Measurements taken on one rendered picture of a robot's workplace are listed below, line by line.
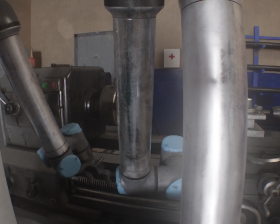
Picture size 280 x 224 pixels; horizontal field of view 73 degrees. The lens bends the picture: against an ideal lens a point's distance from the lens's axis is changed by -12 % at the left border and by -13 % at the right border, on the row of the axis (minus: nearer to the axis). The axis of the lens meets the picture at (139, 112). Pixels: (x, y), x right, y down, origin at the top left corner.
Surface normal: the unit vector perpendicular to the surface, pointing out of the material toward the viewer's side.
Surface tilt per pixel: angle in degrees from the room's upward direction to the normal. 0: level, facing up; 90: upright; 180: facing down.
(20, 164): 32
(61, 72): 45
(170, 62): 90
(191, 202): 85
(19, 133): 90
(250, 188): 90
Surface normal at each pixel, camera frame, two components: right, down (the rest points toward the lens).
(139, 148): 0.31, 0.51
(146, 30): 0.53, 0.46
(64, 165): 0.70, 0.21
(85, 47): -0.25, 0.18
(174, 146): 0.00, -0.86
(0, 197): 0.92, 0.07
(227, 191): 0.09, 0.02
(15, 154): -0.14, -0.73
